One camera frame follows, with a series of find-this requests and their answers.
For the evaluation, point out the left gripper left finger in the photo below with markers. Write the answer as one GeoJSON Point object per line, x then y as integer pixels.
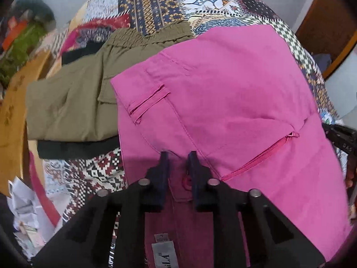
{"type": "Point", "coordinates": [116, 218]}

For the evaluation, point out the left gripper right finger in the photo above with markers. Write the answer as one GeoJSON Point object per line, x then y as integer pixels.
{"type": "Point", "coordinates": [248, 229]}

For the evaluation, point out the pink pants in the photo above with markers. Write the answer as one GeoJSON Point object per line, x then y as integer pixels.
{"type": "Point", "coordinates": [237, 97]}

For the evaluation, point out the pile of white papers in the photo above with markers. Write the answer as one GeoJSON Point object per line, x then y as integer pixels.
{"type": "Point", "coordinates": [36, 217]}

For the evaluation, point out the patchwork patterned bedspread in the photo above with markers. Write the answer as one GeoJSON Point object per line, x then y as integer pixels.
{"type": "Point", "coordinates": [83, 177]}

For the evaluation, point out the black folded garment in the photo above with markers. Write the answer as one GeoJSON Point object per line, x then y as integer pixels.
{"type": "Point", "coordinates": [55, 150]}

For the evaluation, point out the wooden door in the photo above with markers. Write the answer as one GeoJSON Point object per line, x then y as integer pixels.
{"type": "Point", "coordinates": [328, 28]}

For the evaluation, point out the wooden lap desk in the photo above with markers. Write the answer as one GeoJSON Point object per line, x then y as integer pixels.
{"type": "Point", "coordinates": [14, 145]}

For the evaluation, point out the olive green shorts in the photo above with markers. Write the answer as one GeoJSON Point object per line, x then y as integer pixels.
{"type": "Point", "coordinates": [78, 103]}

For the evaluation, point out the green storage bin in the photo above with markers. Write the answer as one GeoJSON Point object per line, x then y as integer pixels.
{"type": "Point", "coordinates": [18, 53]}

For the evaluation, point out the orange box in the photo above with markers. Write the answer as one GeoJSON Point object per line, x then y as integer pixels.
{"type": "Point", "coordinates": [13, 34]}

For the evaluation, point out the grey neck pillow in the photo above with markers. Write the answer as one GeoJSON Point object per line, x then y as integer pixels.
{"type": "Point", "coordinates": [37, 9]}

